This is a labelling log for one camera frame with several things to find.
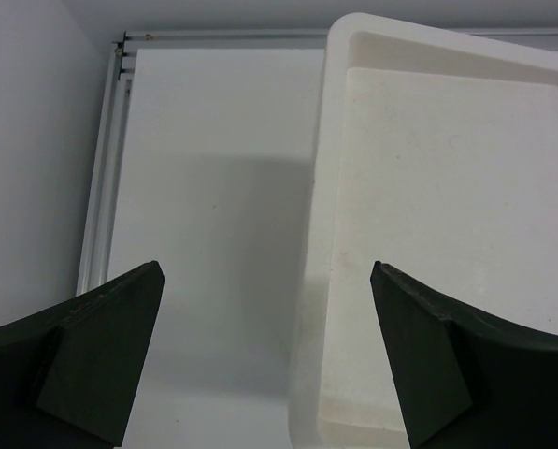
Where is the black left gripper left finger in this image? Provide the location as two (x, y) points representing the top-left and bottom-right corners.
(0, 261), (165, 448)

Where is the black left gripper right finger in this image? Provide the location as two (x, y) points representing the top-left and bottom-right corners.
(370, 262), (558, 448)

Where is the white drawer cabinet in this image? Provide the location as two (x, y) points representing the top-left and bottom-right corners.
(288, 13), (558, 448)

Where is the aluminium frame rail left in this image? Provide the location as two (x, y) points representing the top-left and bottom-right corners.
(75, 26), (558, 298)

